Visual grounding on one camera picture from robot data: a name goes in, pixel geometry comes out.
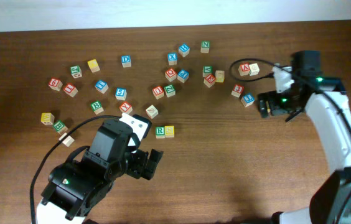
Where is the green R block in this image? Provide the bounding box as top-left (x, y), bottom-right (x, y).
top-left (155, 126), bottom-right (166, 139)

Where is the yellow S block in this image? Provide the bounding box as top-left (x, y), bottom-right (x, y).
top-left (164, 126), bottom-right (175, 138)

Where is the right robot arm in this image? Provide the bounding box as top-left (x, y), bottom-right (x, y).
top-left (258, 50), bottom-right (351, 223)

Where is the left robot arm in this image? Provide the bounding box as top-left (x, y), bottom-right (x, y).
top-left (29, 114), bottom-right (163, 223)

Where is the red Y block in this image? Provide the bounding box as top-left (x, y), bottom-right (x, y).
top-left (119, 101), bottom-right (133, 114)

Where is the green B block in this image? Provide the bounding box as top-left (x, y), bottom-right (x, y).
top-left (90, 101), bottom-right (104, 114)

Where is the plain wooden block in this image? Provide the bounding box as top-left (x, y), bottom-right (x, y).
top-left (58, 133), bottom-right (75, 147)

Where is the plain leaf picture block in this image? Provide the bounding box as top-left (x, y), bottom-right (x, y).
top-left (146, 105), bottom-right (159, 119)

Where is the plain white picture block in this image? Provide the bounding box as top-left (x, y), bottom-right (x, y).
top-left (249, 63), bottom-right (260, 76)

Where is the blue 5 block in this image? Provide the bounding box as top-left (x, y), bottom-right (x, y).
top-left (115, 88), bottom-right (127, 101)

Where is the green E block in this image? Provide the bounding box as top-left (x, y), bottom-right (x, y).
top-left (53, 120), bottom-right (68, 135)

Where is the blue T block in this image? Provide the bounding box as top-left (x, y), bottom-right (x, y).
top-left (95, 80), bottom-right (109, 94)

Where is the red A block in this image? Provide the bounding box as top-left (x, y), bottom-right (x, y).
top-left (238, 63), bottom-right (251, 77)

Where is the blue L block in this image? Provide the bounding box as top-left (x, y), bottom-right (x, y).
top-left (241, 93), bottom-right (255, 107)

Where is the red U block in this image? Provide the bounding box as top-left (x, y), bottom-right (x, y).
top-left (152, 86), bottom-right (164, 100)

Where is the red I block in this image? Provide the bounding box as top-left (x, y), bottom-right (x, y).
top-left (63, 83), bottom-right (78, 97)

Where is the yellow W block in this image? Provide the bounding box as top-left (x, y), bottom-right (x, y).
top-left (40, 113), bottom-right (55, 125)

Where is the red 3 block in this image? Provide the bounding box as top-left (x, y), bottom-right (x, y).
top-left (231, 84), bottom-right (244, 98)

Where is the green Z block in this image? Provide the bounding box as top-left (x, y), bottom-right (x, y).
top-left (164, 85), bottom-right (176, 98)

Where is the green J block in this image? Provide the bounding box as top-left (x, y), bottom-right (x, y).
top-left (70, 65), bottom-right (82, 78)

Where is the red 6 block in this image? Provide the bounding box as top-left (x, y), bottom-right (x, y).
top-left (49, 78), bottom-right (63, 91)

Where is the yellow block top left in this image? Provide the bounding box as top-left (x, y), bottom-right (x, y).
top-left (87, 59), bottom-right (100, 73)

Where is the plain yellow-print block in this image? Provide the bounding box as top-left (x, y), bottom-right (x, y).
top-left (215, 70), bottom-right (225, 83)

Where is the blue D block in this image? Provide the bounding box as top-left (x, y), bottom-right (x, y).
top-left (121, 55), bottom-right (132, 68)

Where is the red Q block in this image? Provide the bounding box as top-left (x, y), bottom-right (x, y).
top-left (164, 68), bottom-right (177, 82)

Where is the red E block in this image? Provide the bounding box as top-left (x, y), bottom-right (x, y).
top-left (204, 74), bottom-right (216, 88)

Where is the green V block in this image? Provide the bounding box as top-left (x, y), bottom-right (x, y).
top-left (202, 65), bottom-right (213, 78)

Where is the blue P block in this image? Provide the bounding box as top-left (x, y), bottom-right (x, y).
top-left (177, 69), bottom-right (189, 83)

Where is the green N block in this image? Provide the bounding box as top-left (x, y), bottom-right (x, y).
top-left (200, 40), bottom-right (210, 54)

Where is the blue X block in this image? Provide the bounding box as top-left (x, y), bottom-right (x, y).
top-left (167, 53), bottom-right (177, 65)

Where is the blue H block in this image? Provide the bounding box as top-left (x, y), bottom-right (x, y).
top-left (179, 44), bottom-right (190, 57)

